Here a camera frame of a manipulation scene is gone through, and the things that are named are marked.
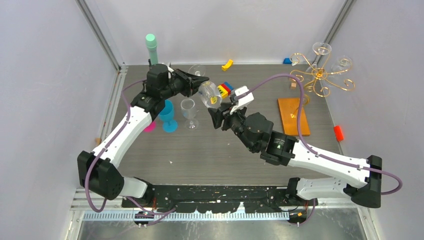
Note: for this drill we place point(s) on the green microphone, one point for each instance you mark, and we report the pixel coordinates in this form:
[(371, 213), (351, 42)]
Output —
[(151, 45)]

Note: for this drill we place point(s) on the clear wine glass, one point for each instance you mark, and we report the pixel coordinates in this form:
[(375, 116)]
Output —
[(342, 65), (189, 112), (321, 49), (208, 91)]

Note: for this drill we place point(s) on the clear wine glass top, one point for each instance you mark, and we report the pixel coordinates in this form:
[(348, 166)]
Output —
[(321, 49)]

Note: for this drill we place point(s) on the blue plastic wine glass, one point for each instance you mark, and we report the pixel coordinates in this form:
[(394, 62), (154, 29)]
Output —
[(169, 124)]

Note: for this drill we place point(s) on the red object at edge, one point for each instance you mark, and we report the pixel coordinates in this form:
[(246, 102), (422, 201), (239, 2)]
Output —
[(338, 133)]

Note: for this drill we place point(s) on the red toy block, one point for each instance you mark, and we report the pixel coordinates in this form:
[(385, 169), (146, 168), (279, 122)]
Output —
[(226, 87)]

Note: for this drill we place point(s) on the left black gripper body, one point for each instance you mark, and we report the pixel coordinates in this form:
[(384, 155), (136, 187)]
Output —
[(181, 83)]

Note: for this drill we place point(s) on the blue toy block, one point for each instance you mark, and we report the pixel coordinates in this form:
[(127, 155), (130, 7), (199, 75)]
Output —
[(229, 85)]

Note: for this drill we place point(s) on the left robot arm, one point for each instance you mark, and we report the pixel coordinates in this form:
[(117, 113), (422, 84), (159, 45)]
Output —
[(98, 168)]

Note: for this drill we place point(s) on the gold wine glass rack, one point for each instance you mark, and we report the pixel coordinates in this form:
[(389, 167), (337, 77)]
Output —
[(317, 78)]

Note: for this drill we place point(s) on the wooden rack base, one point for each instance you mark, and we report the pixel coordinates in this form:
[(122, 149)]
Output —
[(288, 108)]

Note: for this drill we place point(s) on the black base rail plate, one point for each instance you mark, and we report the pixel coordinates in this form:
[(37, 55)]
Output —
[(219, 199)]

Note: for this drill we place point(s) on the pink plastic wine glass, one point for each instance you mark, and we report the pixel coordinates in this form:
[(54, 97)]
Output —
[(150, 128)]

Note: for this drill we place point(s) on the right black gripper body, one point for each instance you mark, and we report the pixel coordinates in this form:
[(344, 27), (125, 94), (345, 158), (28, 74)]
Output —
[(235, 121)]

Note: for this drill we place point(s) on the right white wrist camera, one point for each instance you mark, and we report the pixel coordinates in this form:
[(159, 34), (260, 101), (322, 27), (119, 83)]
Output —
[(240, 98)]

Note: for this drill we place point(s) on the blue small block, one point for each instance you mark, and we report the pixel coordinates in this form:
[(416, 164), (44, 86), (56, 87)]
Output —
[(287, 61)]

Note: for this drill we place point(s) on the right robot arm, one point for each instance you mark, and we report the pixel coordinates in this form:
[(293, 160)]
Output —
[(358, 179)]

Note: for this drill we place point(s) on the yellow toy calculator block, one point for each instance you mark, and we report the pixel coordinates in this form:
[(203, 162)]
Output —
[(223, 91)]

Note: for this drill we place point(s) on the yellow curved block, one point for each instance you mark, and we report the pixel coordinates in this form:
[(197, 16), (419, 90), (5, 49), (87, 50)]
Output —
[(228, 65)]

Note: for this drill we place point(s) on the small wooden block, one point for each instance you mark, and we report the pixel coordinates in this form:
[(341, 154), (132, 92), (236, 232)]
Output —
[(293, 86)]

